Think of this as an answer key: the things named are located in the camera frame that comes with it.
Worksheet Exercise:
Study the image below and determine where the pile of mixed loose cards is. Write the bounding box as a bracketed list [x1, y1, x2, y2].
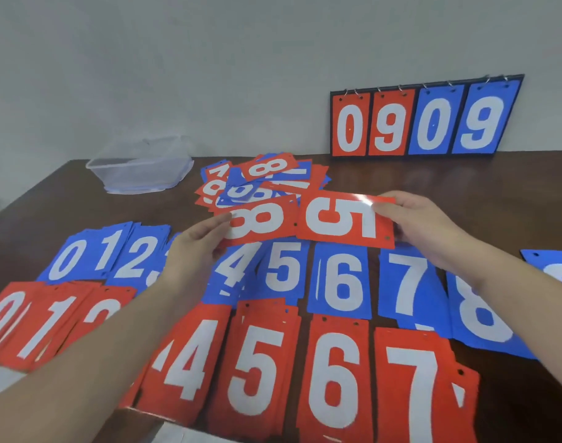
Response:
[194, 152, 331, 215]

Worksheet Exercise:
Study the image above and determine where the black scoreboard stand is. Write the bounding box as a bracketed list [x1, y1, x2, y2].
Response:
[329, 74, 525, 158]

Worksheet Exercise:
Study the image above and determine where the person's right hand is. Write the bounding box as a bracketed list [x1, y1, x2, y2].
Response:
[371, 190, 476, 278]

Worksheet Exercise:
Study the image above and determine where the row of metal binder rings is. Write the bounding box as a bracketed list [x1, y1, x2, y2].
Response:
[342, 74, 511, 98]

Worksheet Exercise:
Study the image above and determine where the clear plastic container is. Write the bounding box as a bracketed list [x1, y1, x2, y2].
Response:
[86, 135, 195, 195]

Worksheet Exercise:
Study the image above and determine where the person's right forearm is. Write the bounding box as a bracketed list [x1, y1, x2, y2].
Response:
[461, 235, 562, 400]

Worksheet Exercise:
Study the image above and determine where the person's left hand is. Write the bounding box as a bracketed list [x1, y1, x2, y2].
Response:
[159, 213, 233, 301]

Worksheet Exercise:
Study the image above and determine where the stack of blue cards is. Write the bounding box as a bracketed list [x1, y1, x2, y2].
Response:
[378, 243, 453, 340]
[520, 249, 562, 291]
[105, 224, 171, 292]
[143, 232, 183, 296]
[203, 242, 268, 308]
[242, 238, 311, 306]
[85, 221, 134, 278]
[447, 271, 538, 360]
[36, 228, 107, 285]
[307, 243, 372, 321]

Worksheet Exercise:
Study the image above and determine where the blue scoreboard flip card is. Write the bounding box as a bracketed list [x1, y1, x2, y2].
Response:
[451, 80, 521, 154]
[408, 85, 465, 155]

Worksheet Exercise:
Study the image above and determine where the red scoreboard flip card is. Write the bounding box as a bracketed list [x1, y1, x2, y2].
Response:
[368, 89, 416, 156]
[332, 92, 371, 157]

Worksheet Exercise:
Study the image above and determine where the stack of red cards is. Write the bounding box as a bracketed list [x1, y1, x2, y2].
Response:
[296, 315, 374, 443]
[0, 281, 46, 365]
[119, 302, 234, 428]
[0, 282, 102, 372]
[373, 327, 481, 443]
[46, 286, 138, 361]
[206, 298, 303, 439]

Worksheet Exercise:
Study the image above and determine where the red plastic number card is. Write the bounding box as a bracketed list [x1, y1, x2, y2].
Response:
[219, 194, 300, 249]
[296, 190, 397, 250]

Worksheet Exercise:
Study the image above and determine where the person's left forearm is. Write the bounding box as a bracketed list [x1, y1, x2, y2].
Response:
[0, 277, 204, 443]

